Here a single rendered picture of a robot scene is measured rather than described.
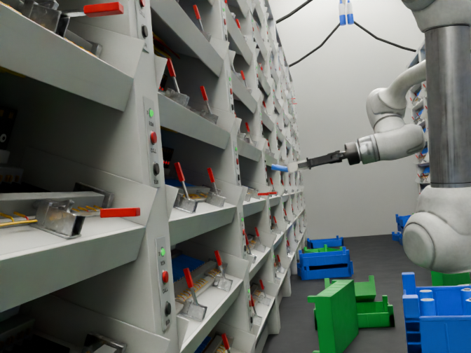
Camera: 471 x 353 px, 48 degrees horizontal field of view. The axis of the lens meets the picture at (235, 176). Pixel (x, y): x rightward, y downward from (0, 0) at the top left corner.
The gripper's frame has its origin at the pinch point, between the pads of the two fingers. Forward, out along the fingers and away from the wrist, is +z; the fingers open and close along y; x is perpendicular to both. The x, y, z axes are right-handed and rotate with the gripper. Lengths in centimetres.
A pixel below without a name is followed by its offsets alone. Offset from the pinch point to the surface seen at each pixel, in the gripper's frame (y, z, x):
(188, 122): 84, 13, -8
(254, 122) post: -26.6, 14.3, -22.1
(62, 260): 134, 14, 11
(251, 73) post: -26, 11, -41
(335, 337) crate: 4, 1, 57
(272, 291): -27, 22, 43
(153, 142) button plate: 109, 12, -1
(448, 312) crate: 86, -24, 34
